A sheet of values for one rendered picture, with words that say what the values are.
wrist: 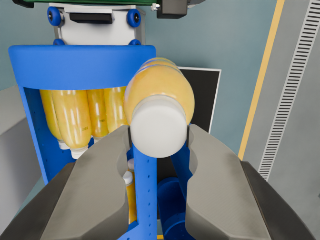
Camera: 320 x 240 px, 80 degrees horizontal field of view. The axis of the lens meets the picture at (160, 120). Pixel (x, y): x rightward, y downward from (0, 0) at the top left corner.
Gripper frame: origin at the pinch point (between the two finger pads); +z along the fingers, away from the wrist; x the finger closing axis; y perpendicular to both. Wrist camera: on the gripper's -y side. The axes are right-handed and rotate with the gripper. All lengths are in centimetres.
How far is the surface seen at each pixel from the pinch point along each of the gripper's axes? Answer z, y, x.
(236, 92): 151, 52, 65
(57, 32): 46, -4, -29
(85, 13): 37.4, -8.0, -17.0
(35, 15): 133, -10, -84
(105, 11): 37.4, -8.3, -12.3
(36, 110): 28.2, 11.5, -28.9
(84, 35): 48, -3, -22
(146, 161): 22.4, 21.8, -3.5
